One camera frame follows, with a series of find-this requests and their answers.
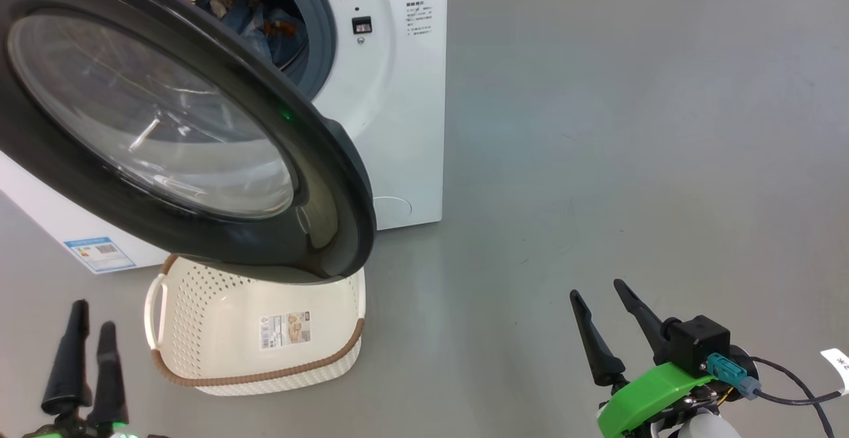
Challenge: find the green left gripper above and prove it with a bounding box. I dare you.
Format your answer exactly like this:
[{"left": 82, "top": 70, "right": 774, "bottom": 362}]
[{"left": 23, "top": 299, "right": 170, "bottom": 438}]

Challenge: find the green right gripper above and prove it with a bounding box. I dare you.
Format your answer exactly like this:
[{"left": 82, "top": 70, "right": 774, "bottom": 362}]
[{"left": 569, "top": 279, "right": 720, "bottom": 438}]

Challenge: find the black glass washing machine door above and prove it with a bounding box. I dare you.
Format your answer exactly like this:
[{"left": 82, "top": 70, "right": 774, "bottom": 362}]
[{"left": 0, "top": 0, "right": 377, "bottom": 286}]

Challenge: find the blue bear print clothing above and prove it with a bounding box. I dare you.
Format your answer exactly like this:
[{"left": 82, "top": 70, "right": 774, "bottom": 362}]
[{"left": 192, "top": 0, "right": 310, "bottom": 71}]

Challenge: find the cream perforated laundry basket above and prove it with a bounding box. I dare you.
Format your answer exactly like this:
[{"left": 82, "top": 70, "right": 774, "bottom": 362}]
[{"left": 144, "top": 254, "right": 367, "bottom": 397}]

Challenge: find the basket product label sticker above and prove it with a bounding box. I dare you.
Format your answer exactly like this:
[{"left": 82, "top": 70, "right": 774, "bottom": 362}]
[{"left": 259, "top": 311, "right": 312, "bottom": 350}]

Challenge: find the white front-load washing machine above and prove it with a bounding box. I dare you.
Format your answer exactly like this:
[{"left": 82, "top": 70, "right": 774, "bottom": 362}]
[{"left": 0, "top": 0, "right": 449, "bottom": 274}]

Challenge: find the blue energy label sticker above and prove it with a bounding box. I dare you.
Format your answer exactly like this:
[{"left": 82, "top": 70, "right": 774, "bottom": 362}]
[{"left": 64, "top": 236, "right": 137, "bottom": 274}]

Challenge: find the small printed text label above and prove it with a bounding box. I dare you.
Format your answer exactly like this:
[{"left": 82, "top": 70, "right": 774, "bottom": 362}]
[{"left": 406, "top": 1, "right": 436, "bottom": 38}]

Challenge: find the teal right cable connector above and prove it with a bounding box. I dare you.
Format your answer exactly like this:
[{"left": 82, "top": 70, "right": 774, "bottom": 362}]
[{"left": 706, "top": 352, "right": 763, "bottom": 400}]

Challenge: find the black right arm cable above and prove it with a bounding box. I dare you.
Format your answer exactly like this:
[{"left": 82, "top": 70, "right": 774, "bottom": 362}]
[{"left": 744, "top": 356, "right": 844, "bottom": 438}]

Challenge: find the white cable tag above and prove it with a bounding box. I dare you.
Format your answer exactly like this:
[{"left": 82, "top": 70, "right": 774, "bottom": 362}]
[{"left": 820, "top": 348, "right": 849, "bottom": 396}]

